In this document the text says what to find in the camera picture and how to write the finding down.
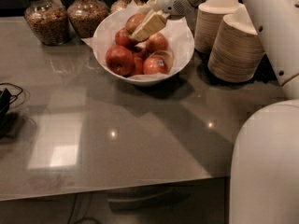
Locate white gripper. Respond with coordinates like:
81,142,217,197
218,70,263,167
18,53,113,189
128,0,193,42

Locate yellowish-red apple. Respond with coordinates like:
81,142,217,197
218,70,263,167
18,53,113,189
125,13,146,34

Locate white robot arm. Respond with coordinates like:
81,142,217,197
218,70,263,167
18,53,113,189
150,0,299,224

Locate back-right red apple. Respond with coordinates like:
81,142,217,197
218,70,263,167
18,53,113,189
146,33,168,53

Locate back-left red apple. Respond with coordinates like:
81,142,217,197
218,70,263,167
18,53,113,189
115,28,137,48

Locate white bowl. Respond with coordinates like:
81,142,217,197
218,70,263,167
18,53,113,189
92,6,195,87

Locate pale apple at right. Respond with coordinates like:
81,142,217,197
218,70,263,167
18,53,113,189
153,50,173,69

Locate front-middle red apple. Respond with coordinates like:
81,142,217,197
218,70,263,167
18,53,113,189
128,57,144,77

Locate front-right stickered red apple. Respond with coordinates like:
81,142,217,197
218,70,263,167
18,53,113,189
143,55,168,75

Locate large front-left red apple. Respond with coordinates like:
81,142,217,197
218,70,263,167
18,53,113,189
106,45,134,76

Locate back stack paper bowls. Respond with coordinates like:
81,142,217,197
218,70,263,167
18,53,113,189
194,0,239,54

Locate stack paper bowls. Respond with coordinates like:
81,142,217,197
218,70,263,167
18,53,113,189
207,5,264,83
194,0,239,54

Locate glass granola jar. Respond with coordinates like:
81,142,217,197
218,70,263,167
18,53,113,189
67,0,109,38
24,0,70,46

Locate front stack paper bowls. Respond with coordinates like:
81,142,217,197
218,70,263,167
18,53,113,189
207,5,264,83

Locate left glass granola jar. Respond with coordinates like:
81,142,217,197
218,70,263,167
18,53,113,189
24,0,70,46

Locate black mat under stacks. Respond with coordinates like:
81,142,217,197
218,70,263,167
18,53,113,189
193,50,277,87

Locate black device with cable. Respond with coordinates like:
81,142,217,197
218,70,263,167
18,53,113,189
0,82,24,130

